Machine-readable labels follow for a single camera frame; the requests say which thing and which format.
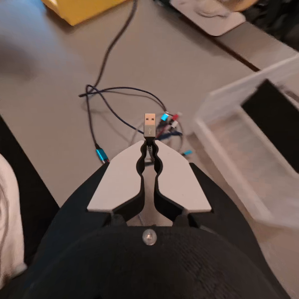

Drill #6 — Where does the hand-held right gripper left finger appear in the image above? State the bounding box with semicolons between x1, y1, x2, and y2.
87;140;146;221

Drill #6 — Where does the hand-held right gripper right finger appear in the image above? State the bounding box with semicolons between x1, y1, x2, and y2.
154;140;212;221

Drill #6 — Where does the blue black cable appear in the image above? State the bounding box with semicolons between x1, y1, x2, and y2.
78;0;139;164

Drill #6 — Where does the clear plastic bin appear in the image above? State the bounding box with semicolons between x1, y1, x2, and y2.
193;54;299;230

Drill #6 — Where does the grey braided cable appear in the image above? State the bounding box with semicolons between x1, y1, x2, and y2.
130;113;185;169

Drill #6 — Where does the yellow plastic bin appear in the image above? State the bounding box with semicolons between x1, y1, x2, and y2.
41;0;128;26

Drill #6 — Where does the white t-shirt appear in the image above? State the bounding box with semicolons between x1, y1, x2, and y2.
0;154;26;281

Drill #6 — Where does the white card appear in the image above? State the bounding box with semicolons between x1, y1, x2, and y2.
169;0;246;36

